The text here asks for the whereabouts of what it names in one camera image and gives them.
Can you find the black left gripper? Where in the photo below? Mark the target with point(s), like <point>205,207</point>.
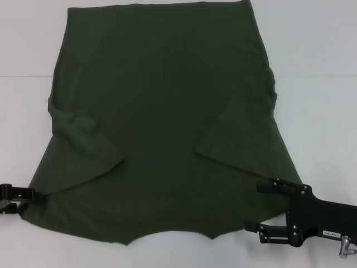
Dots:
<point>7,194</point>

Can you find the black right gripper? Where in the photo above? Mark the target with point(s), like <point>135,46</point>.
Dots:
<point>320,217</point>

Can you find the dark green t-shirt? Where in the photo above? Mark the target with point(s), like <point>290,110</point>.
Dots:
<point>167,111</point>

